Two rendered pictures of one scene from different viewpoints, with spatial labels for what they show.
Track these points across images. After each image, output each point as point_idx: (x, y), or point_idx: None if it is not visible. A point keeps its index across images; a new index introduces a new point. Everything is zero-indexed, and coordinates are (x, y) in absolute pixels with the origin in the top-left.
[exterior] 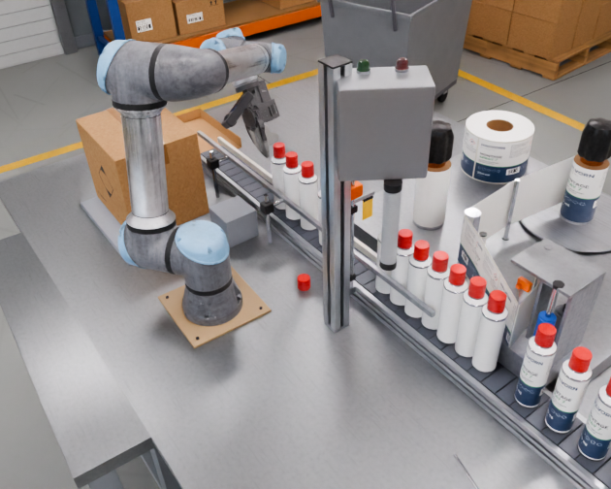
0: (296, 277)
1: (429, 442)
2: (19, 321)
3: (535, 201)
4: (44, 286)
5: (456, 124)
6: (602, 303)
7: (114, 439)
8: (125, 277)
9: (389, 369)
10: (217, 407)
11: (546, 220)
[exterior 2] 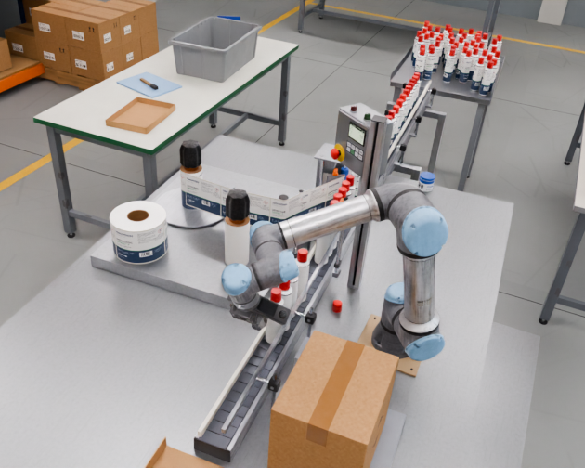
0: (331, 317)
1: (394, 236)
2: (513, 447)
3: (212, 204)
4: (476, 461)
5: (42, 295)
6: (267, 193)
7: (509, 333)
8: (417, 411)
9: (366, 256)
10: (451, 305)
11: (206, 214)
